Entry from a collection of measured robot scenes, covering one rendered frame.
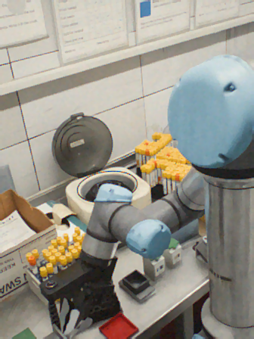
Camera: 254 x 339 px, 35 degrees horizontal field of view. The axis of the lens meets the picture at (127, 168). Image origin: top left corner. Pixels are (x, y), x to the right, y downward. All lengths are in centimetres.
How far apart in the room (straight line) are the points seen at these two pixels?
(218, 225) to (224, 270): 7
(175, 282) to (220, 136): 73
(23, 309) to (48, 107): 66
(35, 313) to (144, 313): 28
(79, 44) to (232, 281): 104
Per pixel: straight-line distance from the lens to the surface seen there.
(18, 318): 113
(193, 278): 115
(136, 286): 111
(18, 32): 134
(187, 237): 125
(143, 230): 77
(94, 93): 152
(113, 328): 104
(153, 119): 174
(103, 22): 150
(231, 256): 57
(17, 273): 116
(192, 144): 48
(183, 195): 81
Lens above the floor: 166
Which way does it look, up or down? 28 degrees down
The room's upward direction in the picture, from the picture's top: 6 degrees counter-clockwise
